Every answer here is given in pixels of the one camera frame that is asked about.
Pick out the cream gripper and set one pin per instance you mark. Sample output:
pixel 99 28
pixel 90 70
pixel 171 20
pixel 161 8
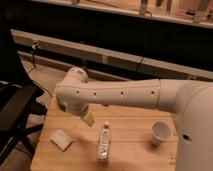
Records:
pixel 88 118

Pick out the white sponge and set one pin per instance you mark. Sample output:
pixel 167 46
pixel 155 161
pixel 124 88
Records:
pixel 61 139

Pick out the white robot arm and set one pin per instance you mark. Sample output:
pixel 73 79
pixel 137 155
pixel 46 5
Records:
pixel 191 100

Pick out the clear plastic bottle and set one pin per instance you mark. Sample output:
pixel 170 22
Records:
pixel 104 143

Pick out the black chair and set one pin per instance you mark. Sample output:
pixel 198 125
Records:
pixel 18 99

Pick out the wooden beam rail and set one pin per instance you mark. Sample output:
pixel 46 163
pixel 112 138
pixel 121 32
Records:
pixel 109 57

